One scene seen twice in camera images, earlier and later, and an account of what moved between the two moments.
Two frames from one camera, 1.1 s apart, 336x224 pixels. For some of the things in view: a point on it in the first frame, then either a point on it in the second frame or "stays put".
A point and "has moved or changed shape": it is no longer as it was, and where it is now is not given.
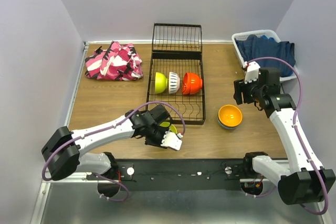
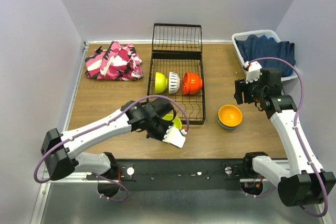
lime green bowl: (172, 127) has moved or changed shape
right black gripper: (240, 86) stays put
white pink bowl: (174, 82) stays put
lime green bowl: (161, 83) stays put
